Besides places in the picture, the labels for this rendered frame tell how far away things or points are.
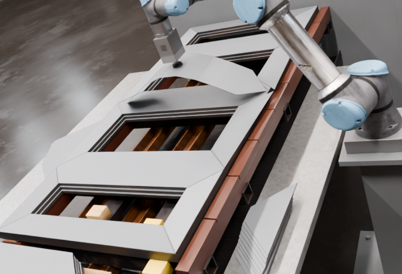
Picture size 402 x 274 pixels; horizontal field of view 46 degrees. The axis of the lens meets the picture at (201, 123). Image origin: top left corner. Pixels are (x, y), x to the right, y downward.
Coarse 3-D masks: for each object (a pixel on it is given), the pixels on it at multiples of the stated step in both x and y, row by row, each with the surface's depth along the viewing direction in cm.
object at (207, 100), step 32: (224, 32) 250; (288, 64) 194; (160, 96) 205; (192, 96) 194; (224, 96) 184; (256, 96) 175; (224, 128) 164; (64, 192) 171; (96, 192) 162; (128, 192) 156; (160, 192) 148; (192, 224) 128; (160, 256) 124
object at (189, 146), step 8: (192, 128) 201; (200, 128) 204; (208, 128) 198; (184, 136) 195; (192, 136) 200; (200, 136) 192; (208, 136) 197; (176, 144) 191; (184, 144) 195; (192, 144) 187; (200, 144) 192; (136, 200) 168; (144, 200) 171; (152, 200) 172; (160, 200) 167; (136, 208) 168; (144, 208) 170; (152, 208) 163; (160, 208) 167; (128, 216) 164; (136, 216) 167; (144, 216) 159; (152, 216) 163; (96, 264) 150; (112, 272) 145
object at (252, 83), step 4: (252, 72) 183; (248, 76) 181; (252, 76) 181; (256, 76) 182; (248, 80) 179; (252, 80) 179; (256, 80) 180; (244, 84) 177; (248, 84) 177; (252, 84) 177; (256, 84) 178; (260, 84) 178; (240, 88) 175; (244, 88) 175; (248, 88) 175; (252, 88) 176; (256, 88) 176; (240, 92) 173; (244, 92) 173; (248, 92) 174; (252, 92) 174
